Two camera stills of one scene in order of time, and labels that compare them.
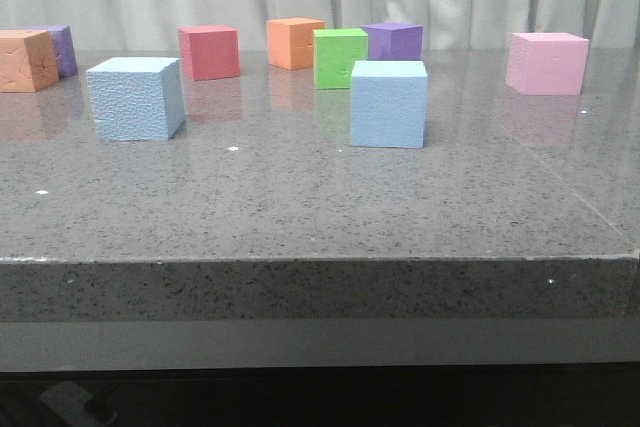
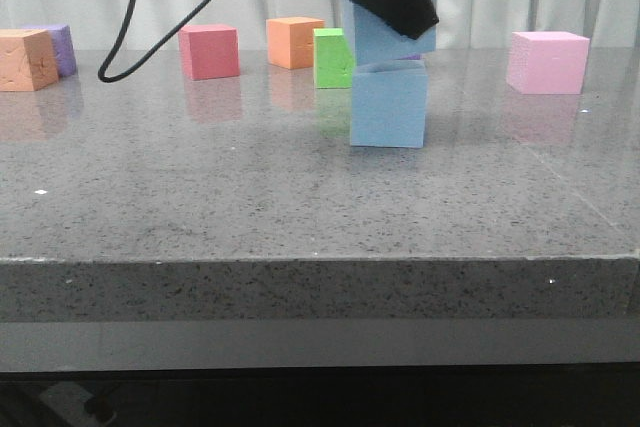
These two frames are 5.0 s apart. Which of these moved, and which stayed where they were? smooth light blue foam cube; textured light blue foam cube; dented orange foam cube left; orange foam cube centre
Moved: textured light blue foam cube
Stayed: smooth light blue foam cube; orange foam cube centre; dented orange foam cube left
